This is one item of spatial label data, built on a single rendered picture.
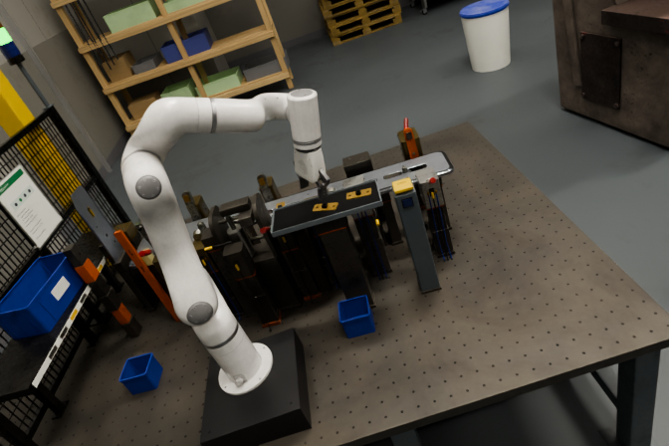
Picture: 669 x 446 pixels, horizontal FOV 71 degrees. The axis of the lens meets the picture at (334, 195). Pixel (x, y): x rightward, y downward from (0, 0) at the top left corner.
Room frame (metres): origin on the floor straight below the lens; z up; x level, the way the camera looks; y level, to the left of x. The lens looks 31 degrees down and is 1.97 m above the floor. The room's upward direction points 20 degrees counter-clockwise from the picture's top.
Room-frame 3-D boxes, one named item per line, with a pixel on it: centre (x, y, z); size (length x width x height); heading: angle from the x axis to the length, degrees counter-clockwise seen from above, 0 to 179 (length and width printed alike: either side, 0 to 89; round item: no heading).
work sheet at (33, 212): (1.88, 1.23, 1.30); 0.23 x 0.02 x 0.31; 173
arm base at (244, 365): (1.09, 0.48, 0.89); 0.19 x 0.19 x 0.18
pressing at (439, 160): (1.66, 0.21, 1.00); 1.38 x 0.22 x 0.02; 83
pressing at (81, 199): (1.76, 0.95, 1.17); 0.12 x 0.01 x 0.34; 173
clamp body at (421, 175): (1.40, -0.33, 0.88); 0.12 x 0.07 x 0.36; 173
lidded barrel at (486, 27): (4.67, -2.07, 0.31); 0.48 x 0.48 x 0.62
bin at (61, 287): (1.51, 1.15, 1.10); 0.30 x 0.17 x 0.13; 167
